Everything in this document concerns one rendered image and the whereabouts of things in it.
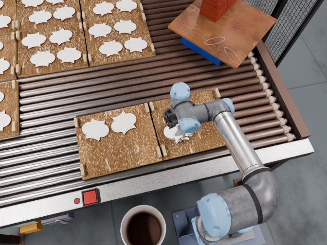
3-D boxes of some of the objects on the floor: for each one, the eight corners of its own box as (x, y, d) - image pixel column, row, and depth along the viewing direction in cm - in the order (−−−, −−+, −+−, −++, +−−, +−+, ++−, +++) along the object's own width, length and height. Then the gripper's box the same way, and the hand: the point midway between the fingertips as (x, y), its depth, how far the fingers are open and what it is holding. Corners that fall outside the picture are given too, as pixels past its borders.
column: (231, 251, 205) (281, 253, 127) (184, 264, 200) (205, 274, 122) (215, 201, 221) (251, 176, 142) (172, 213, 216) (183, 192, 137)
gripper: (156, 95, 118) (155, 114, 136) (178, 131, 111) (174, 147, 129) (173, 87, 120) (170, 108, 138) (195, 122, 113) (189, 139, 131)
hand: (177, 125), depth 135 cm, fingers open, 14 cm apart
